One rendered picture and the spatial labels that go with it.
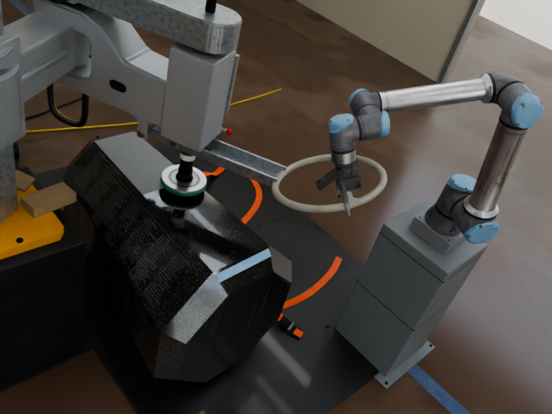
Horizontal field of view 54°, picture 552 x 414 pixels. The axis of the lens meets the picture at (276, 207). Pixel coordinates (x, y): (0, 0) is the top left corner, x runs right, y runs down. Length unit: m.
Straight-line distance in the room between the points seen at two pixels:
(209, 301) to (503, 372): 2.02
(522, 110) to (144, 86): 1.48
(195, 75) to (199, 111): 0.15
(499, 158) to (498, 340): 1.77
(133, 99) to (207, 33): 0.50
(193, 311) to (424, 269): 1.12
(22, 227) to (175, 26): 1.03
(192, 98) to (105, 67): 0.42
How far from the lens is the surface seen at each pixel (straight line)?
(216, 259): 2.33
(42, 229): 2.44
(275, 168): 2.45
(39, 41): 2.35
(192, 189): 2.58
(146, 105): 2.43
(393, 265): 2.82
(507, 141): 2.28
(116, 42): 2.45
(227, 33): 2.17
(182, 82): 2.28
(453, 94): 2.21
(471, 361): 3.61
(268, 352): 3.07
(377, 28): 7.52
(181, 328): 2.34
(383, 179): 2.27
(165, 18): 2.23
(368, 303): 3.03
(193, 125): 2.33
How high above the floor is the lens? 2.43
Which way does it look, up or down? 37 degrees down
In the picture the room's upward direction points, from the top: 16 degrees clockwise
